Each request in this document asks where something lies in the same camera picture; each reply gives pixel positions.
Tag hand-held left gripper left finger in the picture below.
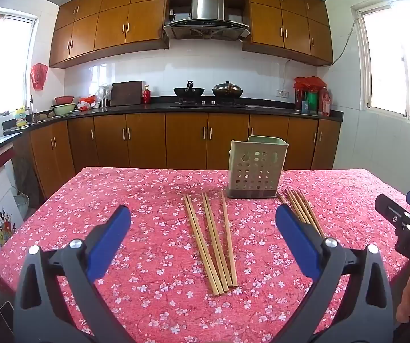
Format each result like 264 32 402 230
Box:
13 204 131 343

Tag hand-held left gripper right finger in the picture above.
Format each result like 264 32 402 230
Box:
275 204 395 343

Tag green perforated chopstick holder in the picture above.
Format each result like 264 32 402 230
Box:
226 135 289 200

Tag person's right hand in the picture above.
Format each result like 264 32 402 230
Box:
395 268 410 324

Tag red floral tablecloth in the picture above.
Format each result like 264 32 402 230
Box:
0 166 410 343

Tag white bucket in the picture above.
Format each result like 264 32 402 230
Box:
15 193 30 218

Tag wooden base cabinet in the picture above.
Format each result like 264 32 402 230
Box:
12 111 342 201

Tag red cooking oil bottle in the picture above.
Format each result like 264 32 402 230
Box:
318 87 331 117

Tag green basin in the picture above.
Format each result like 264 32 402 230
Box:
51 103 77 116

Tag black kitchen countertop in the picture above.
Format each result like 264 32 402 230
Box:
0 96 345 161

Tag red and white plastic bag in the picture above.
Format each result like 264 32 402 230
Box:
77 96 100 111

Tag dark wooden cutting board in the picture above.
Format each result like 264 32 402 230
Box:
110 81 143 107

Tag red bag over bottles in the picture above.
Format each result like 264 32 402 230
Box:
294 76 327 95

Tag black gas stove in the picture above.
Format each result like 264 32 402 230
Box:
170 100 248 109

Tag pot with glass lid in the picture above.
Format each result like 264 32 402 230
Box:
212 81 244 99

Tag black wok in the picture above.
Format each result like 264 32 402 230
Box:
173 79 205 98

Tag hanging red plastic bag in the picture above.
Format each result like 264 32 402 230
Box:
31 63 49 91

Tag steel range hood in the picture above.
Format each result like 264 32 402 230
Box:
163 0 252 41

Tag window with white frame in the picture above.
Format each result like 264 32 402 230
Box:
351 0 410 129
0 7 38 125

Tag white wall cable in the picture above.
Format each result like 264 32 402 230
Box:
281 18 357 91

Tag wooden wall cabinet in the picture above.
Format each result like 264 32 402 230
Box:
49 0 334 68

